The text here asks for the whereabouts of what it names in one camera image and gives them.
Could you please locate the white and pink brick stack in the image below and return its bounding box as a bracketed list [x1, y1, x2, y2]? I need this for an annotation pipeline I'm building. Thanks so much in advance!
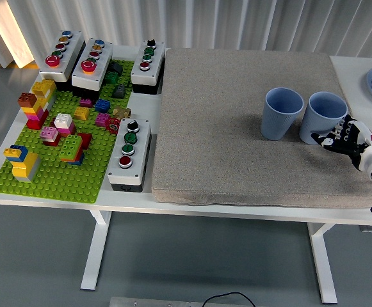
[53, 113, 77, 138]

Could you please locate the brown-topped brick tower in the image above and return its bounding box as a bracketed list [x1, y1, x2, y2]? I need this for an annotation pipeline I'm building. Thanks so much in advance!
[17, 91, 49, 130]

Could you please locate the four-button control box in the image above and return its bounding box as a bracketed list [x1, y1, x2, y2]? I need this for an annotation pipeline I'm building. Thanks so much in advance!
[106, 118, 152, 193]
[130, 38, 166, 95]

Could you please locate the black cable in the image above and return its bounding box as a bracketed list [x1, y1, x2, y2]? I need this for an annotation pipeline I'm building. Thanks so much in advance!
[202, 291, 257, 307]

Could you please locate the green studded baseplate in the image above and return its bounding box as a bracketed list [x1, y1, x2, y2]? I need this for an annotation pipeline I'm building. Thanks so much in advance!
[0, 59, 135, 205]

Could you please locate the brass pipe fitting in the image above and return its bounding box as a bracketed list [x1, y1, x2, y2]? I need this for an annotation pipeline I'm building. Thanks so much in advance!
[112, 106, 132, 120]

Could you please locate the white pleated curtain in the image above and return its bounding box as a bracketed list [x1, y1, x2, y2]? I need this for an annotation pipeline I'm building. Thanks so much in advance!
[0, 0, 372, 70]

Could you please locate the five-button control box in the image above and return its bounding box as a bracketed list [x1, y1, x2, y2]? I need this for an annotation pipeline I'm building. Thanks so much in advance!
[38, 30, 86, 91]
[71, 38, 114, 98]

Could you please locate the green-topped brick stack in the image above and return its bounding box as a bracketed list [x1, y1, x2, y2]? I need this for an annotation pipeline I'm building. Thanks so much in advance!
[58, 134, 86, 166]

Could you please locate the blue yellow grey brick stack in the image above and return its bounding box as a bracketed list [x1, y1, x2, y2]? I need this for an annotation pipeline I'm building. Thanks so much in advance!
[3, 145, 42, 184]

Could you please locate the dark green brick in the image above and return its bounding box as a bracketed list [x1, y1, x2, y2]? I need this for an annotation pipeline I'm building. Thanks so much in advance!
[104, 70, 120, 85]

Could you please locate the yellow and white brick tower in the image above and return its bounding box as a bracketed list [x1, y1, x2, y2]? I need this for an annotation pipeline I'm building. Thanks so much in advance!
[31, 79, 58, 111]

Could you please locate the blue ribbed cup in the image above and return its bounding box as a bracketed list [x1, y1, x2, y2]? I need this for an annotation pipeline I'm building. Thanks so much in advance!
[298, 91, 348, 145]
[261, 87, 304, 141]

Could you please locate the pink white red brick stack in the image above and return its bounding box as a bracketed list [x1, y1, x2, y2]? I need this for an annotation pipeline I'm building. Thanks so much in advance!
[39, 126, 61, 147]

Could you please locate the grey-brown foam mat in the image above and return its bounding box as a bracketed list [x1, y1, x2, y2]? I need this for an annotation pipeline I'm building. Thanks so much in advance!
[150, 47, 372, 209]

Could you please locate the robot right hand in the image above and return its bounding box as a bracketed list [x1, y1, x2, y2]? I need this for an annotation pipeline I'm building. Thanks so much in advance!
[310, 114, 372, 173]

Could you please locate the red valve handwheel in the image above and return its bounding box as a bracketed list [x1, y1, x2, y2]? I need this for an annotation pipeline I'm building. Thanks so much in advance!
[105, 117, 122, 134]

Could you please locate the dark grey curved piece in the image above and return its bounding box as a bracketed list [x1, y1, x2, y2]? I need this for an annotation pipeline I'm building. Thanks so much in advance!
[108, 61, 124, 77]

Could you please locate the white table leg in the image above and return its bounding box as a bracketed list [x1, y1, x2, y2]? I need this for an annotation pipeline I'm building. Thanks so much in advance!
[80, 210, 113, 291]
[307, 222, 339, 304]

